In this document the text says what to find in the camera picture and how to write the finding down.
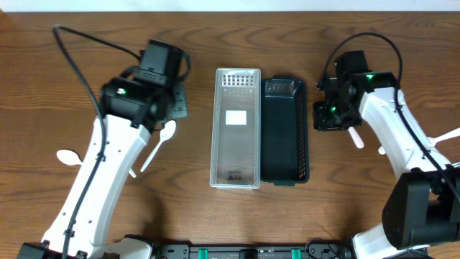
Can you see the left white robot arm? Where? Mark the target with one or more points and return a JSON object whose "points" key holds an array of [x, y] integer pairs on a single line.
{"points": [[132, 105]]}

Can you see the dark green plastic basket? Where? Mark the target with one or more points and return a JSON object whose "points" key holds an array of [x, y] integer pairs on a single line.
{"points": [[284, 154]]}

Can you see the clear plastic basket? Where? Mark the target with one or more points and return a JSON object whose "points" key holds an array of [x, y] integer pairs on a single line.
{"points": [[235, 149]]}

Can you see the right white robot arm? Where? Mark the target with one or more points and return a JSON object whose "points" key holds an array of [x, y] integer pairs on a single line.
{"points": [[422, 210]]}

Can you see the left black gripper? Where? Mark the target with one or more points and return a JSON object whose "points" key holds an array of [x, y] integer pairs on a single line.
{"points": [[178, 104]]}

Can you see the white plastic fork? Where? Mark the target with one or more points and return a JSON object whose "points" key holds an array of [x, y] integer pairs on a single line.
{"points": [[356, 138], [449, 135], [381, 150]]}

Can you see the white plastic spoon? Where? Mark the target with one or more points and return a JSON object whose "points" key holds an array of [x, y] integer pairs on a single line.
{"points": [[132, 173], [165, 134], [68, 157]]}

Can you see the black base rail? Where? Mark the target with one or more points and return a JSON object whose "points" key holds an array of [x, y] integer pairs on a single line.
{"points": [[316, 249]]}

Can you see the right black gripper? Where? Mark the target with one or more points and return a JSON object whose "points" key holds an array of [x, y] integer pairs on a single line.
{"points": [[324, 117]]}

